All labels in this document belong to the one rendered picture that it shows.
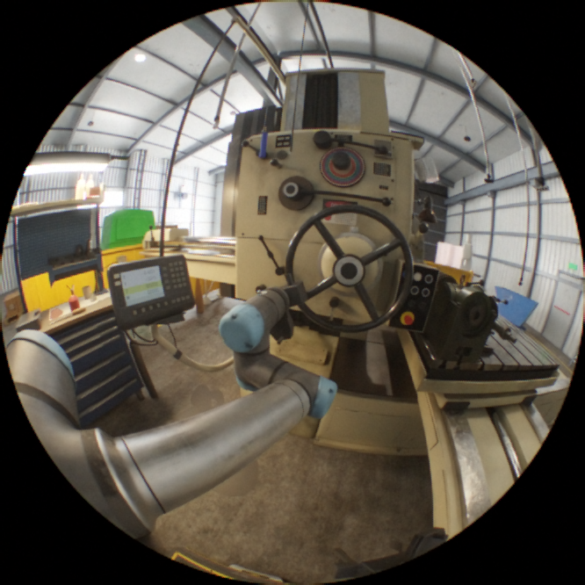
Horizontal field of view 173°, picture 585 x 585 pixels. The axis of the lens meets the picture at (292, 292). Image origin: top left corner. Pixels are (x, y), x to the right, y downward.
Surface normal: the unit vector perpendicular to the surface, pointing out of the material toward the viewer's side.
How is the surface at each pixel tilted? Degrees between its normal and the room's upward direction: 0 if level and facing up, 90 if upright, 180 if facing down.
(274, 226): 90
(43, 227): 90
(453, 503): 0
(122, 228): 84
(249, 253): 90
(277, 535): 0
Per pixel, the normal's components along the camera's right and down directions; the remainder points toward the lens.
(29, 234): 0.93, 0.18
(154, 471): 0.61, -0.75
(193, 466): 0.75, -0.55
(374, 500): 0.07, -0.95
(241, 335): -0.31, 0.27
